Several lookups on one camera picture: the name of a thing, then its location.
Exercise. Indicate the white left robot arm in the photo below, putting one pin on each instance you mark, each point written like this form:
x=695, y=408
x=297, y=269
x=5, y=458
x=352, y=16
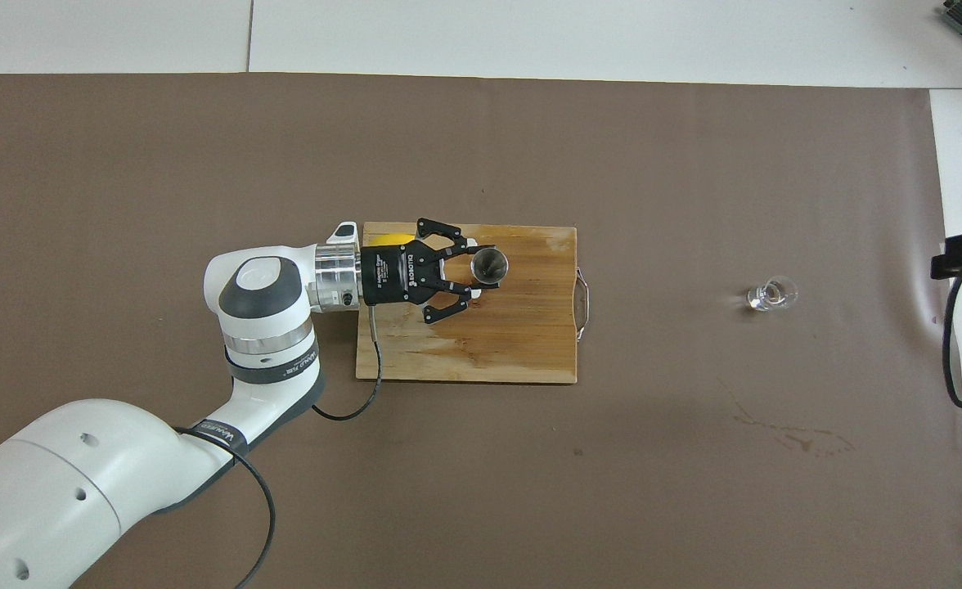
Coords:
x=80, y=491

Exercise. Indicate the small clear glass cup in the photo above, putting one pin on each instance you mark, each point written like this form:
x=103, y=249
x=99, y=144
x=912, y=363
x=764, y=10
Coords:
x=771, y=295

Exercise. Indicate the brown paper table mat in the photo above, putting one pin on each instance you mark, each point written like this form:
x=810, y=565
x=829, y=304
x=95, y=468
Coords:
x=612, y=491

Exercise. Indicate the yellow lemon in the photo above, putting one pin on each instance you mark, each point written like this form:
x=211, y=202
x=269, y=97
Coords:
x=391, y=238

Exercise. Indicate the steel double jigger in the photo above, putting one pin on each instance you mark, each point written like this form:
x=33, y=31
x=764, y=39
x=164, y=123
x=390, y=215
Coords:
x=491, y=266

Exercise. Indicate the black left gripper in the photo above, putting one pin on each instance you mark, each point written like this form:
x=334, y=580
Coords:
x=395, y=274

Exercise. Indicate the wooden cutting board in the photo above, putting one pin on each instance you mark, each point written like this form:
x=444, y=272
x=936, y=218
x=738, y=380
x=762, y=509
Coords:
x=514, y=343

